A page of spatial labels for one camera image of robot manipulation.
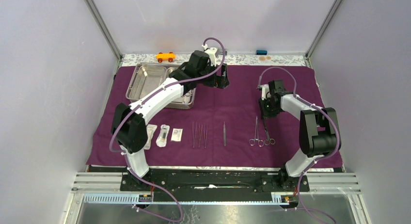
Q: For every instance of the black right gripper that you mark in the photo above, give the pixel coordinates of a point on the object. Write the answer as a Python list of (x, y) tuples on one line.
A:
[(264, 114)]

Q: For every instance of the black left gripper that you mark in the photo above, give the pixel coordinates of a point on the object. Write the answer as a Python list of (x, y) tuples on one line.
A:
[(221, 81)]

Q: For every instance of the steel surgical forceps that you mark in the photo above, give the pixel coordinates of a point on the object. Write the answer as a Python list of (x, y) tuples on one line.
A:
[(256, 140)]

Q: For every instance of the purple cloth wrap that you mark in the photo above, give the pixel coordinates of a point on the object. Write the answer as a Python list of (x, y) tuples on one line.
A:
[(237, 105)]

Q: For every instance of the remaining steel instrument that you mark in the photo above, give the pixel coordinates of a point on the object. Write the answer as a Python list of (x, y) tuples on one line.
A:
[(224, 134)]

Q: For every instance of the steel tweezers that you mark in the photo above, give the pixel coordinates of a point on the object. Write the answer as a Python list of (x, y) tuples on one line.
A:
[(205, 135), (194, 131)]

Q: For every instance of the steel scalpel handle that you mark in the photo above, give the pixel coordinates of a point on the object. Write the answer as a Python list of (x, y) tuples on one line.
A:
[(200, 134)]

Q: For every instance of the small white sterile packet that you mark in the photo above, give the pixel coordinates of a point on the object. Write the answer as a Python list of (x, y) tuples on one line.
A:
[(176, 135)]

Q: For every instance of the perforated steel instrument tray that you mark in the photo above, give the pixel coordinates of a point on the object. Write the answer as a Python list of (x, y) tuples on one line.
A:
[(148, 76)]

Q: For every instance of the long white sterile packet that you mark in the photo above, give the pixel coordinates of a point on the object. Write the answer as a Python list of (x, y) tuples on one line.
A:
[(150, 133)]

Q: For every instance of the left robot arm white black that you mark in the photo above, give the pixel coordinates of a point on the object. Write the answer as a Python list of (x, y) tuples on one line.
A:
[(130, 121)]

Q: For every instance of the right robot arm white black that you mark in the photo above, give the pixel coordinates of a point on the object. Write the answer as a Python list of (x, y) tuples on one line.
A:
[(318, 127)]

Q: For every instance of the blue plastic block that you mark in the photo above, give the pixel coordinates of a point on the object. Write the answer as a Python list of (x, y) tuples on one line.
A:
[(261, 52)]

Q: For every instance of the orange toy car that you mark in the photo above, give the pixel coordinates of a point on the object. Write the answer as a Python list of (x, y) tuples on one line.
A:
[(165, 57)]

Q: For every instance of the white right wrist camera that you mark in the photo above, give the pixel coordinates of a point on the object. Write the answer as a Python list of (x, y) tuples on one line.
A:
[(264, 91)]

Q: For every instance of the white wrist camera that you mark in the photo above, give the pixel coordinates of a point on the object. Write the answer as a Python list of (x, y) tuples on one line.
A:
[(213, 53), (264, 91)]

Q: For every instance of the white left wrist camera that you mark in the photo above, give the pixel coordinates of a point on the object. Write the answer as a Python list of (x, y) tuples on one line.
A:
[(213, 53)]

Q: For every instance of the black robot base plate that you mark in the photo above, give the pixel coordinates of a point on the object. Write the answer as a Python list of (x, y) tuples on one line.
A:
[(212, 184)]

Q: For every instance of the slotted grey cable duct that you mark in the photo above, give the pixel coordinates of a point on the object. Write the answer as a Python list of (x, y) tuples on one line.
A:
[(146, 199)]

